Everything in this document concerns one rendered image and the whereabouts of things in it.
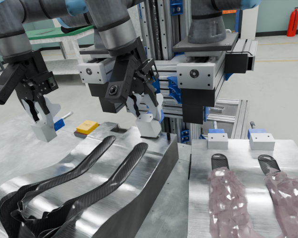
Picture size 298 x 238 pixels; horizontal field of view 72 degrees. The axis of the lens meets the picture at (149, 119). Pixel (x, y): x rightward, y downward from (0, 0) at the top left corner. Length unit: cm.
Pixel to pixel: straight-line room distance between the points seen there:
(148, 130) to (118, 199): 21
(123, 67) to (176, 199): 34
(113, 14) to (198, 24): 48
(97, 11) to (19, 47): 23
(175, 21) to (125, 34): 66
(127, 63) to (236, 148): 35
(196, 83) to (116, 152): 40
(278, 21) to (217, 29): 496
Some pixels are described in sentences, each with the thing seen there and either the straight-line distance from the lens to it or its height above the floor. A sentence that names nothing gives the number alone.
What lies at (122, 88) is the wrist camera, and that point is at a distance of 44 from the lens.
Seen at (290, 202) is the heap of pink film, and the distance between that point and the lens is 43.
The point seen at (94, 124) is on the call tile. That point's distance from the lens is 82.
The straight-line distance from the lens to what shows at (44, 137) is 67.
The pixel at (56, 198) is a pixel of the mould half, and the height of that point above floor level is 93.
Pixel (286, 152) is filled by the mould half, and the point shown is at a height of 86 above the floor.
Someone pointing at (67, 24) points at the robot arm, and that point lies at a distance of 114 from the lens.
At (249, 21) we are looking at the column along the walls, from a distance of 548.
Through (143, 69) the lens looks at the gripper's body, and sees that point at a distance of 49.
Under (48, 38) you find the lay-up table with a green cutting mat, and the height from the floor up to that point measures 85.
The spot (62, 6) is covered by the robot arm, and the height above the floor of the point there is 123.
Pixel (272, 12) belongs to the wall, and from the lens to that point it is 578.
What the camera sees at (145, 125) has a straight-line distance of 55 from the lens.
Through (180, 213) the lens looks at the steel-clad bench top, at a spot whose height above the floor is 80.
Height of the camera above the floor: 123
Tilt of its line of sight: 31 degrees down
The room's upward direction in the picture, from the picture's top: 9 degrees counter-clockwise
